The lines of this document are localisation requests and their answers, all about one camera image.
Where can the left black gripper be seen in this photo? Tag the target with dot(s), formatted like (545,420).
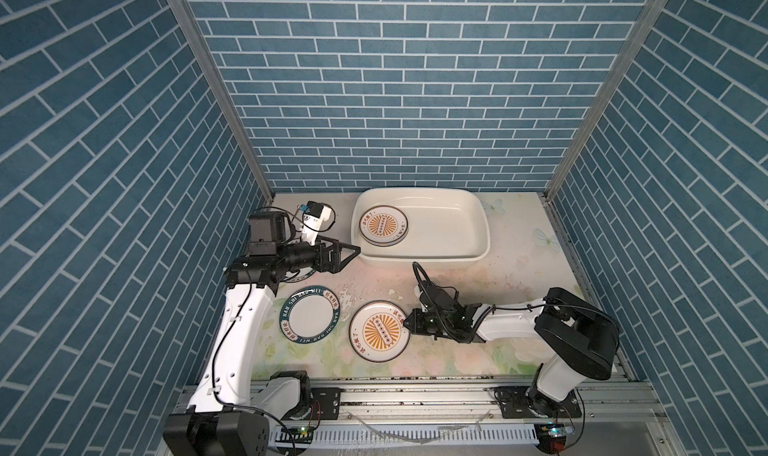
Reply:
(332,265)

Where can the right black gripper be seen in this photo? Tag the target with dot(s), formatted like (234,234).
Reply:
(414,326)

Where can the orange sunburst plate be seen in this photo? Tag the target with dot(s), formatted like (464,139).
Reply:
(383,219)
(384,240)
(377,333)

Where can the green rim text plate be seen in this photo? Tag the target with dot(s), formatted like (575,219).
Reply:
(299,276)
(309,315)

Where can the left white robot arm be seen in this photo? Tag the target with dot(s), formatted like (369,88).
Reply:
(222,417)

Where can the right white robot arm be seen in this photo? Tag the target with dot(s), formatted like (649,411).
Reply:
(584,339)

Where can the white plastic bin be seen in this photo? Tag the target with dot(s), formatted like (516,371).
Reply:
(448,228)

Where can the right green circuit board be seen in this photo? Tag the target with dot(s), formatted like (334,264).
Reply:
(552,438)

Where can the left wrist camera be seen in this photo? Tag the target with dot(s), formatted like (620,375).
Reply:
(315,218)

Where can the aluminium mounting rail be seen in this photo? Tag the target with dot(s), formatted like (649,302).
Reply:
(465,401)

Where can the white slotted cable duct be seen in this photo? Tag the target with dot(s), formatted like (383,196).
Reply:
(360,437)

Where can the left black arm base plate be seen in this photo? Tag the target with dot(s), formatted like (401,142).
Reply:
(324,404)

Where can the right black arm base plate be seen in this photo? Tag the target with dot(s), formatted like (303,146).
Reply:
(521,402)

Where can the left aluminium corner post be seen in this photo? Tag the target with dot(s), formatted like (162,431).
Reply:
(185,18)

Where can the aluminium corner post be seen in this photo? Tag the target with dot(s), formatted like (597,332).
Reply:
(185,18)
(620,67)

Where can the right aluminium corner post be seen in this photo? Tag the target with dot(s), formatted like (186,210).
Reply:
(620,67)

